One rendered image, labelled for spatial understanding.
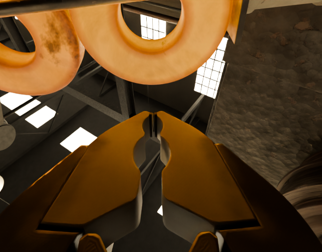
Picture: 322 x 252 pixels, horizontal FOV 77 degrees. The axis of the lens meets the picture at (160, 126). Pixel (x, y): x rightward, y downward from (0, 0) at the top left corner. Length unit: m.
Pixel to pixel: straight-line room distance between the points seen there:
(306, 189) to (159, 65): 0.41
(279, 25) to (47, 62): 0.37
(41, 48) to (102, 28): 0.07
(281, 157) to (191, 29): 0.55
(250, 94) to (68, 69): 0.45
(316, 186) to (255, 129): 0.22
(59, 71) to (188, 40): 0.15
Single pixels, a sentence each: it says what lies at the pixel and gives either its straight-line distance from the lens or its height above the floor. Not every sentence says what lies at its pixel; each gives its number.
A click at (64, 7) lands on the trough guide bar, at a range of 0.21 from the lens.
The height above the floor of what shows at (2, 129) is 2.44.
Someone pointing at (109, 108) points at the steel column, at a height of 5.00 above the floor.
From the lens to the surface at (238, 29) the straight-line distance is 0.21.
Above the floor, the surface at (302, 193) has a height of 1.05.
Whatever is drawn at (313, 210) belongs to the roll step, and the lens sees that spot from 0.56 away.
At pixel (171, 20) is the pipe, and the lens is 7.10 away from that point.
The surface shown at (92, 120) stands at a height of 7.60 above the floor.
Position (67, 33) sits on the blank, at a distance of 0.24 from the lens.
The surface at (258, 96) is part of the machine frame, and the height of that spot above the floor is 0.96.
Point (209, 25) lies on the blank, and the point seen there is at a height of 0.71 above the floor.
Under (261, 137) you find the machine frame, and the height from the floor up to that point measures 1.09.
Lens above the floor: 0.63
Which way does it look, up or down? 49 degrees up
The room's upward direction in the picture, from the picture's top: 179 degrees counter-clockwise
